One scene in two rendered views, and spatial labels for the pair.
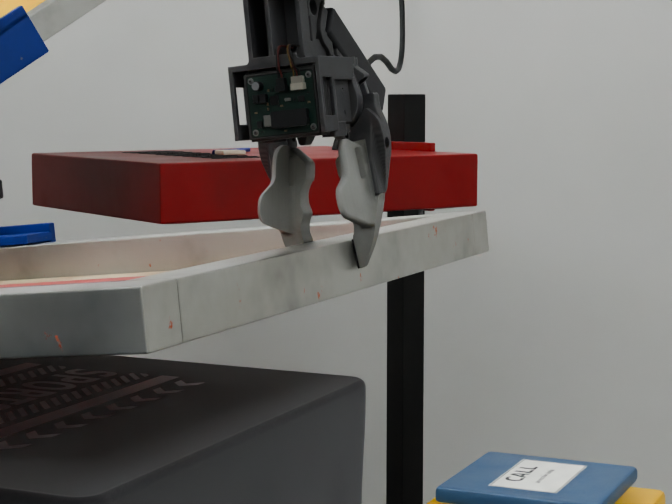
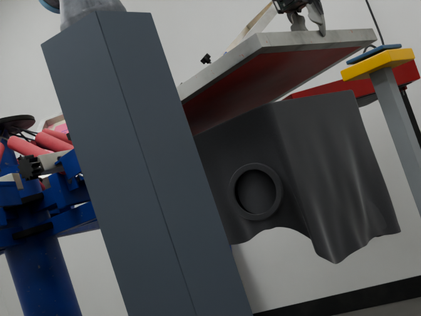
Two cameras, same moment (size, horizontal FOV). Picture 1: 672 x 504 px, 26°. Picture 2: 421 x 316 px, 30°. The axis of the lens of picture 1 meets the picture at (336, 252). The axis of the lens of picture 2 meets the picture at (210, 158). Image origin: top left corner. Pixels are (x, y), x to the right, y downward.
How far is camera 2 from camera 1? 1.12 m
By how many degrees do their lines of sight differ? 18
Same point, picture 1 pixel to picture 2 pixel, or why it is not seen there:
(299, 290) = (304, 39)
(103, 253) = not seen: hidden behind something
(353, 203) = (314, 17)
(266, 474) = (322, 108)
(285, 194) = (298, 26)
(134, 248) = not seen: hidden behind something
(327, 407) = (339, 94)
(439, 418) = not seen: outside the picture
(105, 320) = (250, 44)
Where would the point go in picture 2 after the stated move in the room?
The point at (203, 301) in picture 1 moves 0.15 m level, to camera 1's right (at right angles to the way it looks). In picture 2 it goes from (274, 37) to (334, 14)
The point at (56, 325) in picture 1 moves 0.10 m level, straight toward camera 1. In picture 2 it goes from (241, 52) to (239, 43)
